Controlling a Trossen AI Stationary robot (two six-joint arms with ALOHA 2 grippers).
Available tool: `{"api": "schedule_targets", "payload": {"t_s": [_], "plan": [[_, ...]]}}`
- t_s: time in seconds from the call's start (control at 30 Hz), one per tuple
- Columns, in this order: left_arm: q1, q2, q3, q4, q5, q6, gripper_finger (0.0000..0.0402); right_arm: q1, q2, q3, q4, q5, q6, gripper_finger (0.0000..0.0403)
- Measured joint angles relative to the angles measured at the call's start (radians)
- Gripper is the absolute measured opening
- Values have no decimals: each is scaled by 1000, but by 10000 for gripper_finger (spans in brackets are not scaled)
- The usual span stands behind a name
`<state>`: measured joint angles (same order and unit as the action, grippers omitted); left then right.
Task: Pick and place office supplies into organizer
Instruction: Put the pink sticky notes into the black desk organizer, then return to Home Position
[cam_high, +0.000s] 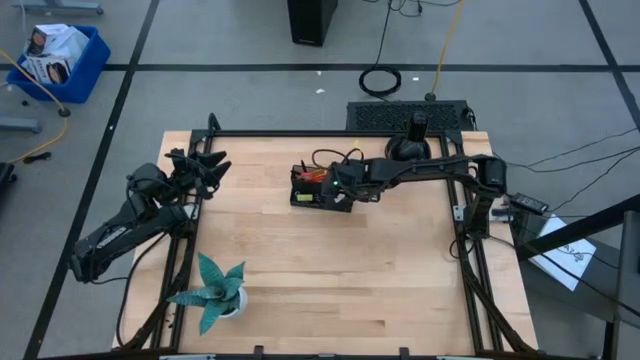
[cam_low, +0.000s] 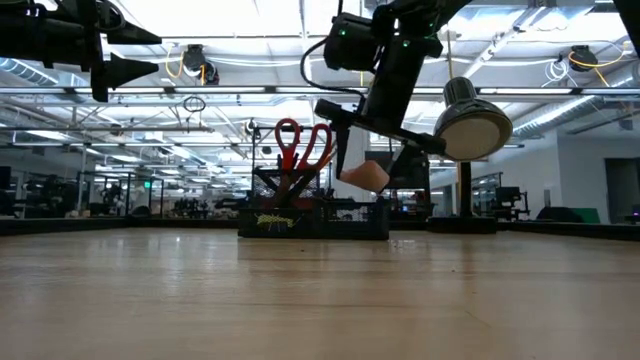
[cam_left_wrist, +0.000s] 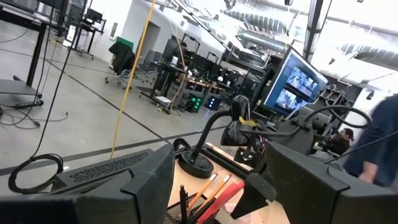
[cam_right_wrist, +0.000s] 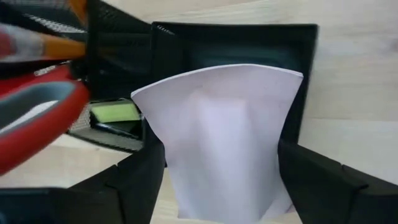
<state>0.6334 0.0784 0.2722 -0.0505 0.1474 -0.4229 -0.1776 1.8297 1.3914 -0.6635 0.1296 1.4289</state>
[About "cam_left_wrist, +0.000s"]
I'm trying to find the red handled scissors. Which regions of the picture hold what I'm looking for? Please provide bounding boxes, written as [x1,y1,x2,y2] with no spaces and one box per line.
[197,181,246,224]

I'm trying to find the green panel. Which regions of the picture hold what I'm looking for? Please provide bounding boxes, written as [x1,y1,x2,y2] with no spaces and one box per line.
[116,36,135,50]

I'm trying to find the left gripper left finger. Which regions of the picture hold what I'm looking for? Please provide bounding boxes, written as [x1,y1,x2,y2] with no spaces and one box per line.
[0,143,176,224]

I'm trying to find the orange pencil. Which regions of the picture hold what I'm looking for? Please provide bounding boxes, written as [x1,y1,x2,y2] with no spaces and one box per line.
[198,174,233,213]
[187,173,218,210]

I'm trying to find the orange extension cord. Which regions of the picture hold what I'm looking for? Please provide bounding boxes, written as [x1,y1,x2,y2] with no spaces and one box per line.
[109,0,157,160]

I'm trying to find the lit computer monitor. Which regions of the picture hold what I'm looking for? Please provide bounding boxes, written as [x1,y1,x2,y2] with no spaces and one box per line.
[260,46,329,116]

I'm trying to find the black rolling stand table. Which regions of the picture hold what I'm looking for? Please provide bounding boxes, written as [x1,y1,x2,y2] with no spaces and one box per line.
[0,0,68,110]

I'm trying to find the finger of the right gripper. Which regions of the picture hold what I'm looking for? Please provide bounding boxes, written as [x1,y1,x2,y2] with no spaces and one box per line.
[230,172,278,220]

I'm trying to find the coiled black cable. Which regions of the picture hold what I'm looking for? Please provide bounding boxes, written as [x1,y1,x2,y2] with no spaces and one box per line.
[7,0,90,195]

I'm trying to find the black background desk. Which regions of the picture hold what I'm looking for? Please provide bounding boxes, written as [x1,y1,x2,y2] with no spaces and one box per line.
[136,60,187,105]

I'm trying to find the black pen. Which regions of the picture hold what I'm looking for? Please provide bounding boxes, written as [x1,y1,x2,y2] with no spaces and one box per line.
[179,184,189,224]

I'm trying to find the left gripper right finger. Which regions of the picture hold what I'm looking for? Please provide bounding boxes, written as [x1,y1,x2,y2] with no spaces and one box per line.
[265,141,398,224]

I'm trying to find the person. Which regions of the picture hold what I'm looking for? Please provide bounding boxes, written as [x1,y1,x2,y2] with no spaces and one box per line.
[322,127,355,156]
[343,93,398,189]

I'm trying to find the black desk lamp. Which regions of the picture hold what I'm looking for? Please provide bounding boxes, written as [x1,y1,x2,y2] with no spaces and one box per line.
[177,95,259,180]

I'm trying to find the computer with blue lights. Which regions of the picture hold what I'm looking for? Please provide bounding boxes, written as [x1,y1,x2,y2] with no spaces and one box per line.
[204,95,223,111]

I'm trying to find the black mesh desk organizer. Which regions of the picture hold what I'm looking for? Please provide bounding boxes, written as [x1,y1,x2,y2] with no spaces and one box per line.
[164,192,246,224]

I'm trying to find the office chair with black jacket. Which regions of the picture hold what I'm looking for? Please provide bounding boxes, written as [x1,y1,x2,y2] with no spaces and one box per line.
[104,41,137,91]

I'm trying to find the pink sticky note pad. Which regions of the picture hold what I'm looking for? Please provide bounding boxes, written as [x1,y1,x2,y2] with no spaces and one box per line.
[224,202,249,223]

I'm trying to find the computer with green lights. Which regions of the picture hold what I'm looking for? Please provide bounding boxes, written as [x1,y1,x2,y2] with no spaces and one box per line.
[185,95,205,114]

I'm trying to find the black equipment cart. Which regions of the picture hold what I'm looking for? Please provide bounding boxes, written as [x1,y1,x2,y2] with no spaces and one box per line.
[72,7,107,60]

